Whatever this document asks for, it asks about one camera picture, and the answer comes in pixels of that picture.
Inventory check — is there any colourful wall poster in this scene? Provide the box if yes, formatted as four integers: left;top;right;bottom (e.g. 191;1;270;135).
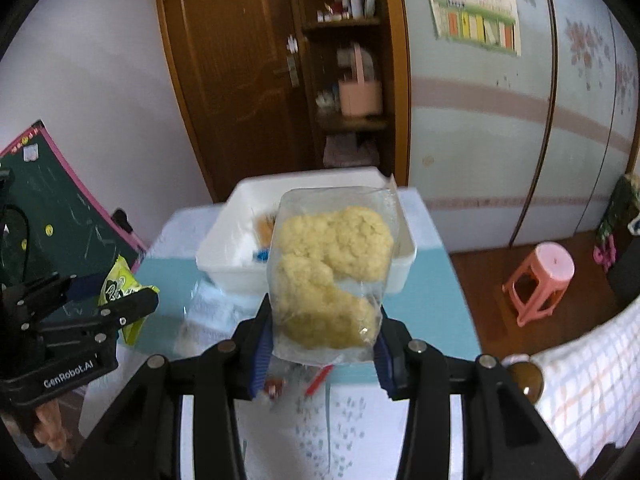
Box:
422;0;524;59

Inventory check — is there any green chalkboard with pink frame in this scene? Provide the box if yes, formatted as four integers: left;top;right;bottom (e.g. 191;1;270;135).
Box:
0;120;149;301

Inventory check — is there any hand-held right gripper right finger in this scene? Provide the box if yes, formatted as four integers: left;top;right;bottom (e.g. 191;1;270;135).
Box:
372;310;581;480

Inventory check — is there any metal door handle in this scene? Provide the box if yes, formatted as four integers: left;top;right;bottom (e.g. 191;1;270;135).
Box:
272;34;302;87

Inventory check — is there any wooden shelf cabinet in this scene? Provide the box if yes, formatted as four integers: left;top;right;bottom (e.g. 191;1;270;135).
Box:
290;0;412;187

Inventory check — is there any white plastic bin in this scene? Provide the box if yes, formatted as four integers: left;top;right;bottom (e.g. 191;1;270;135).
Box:
195;166;417;295

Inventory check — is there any green and yellow snack packet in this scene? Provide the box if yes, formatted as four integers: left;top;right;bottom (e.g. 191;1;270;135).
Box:
97;255;161;346

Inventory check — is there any pink plastic stool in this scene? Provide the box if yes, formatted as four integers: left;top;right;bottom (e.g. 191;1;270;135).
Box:
501;241;576;327

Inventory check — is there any clear plastic packet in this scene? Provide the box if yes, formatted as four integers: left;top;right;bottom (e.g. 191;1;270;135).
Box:
177;280;267;357

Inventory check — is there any pale floral wardrobe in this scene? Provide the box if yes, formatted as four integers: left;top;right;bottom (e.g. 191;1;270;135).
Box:
395;0;640;252

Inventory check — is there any dark floral bag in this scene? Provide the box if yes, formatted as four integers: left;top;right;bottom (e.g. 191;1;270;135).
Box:
592;172;640;306

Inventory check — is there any clear packet of pale crisps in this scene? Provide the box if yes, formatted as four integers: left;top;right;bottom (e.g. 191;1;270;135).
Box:
265;175;401;366

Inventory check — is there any row of small bottles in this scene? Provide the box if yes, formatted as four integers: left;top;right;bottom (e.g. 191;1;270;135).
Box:
315;0;379;24

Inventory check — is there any folded pinkish cloth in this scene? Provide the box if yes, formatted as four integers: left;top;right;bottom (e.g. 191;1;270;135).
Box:
322;132;381;169

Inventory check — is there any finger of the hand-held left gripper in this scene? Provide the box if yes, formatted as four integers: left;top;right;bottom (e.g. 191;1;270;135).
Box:
15;274;108;327
37;286;160;367

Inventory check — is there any pink basket with handle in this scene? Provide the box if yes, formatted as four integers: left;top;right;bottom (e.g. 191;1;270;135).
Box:
337;42;384;119

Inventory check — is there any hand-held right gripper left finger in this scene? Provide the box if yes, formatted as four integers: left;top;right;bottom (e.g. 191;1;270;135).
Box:
75;302;276;480

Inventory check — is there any white checked blanket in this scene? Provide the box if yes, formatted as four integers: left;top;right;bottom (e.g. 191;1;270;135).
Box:
500;294;640;477

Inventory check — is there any white and teal printed tablecloth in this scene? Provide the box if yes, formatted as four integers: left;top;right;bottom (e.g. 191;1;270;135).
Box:
115;187;484;480

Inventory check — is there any brown wooden door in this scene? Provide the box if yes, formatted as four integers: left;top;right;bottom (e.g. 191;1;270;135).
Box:
154;0;321;204

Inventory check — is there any person's left hand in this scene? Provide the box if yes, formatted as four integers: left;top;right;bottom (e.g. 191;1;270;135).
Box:
32;400;69;461

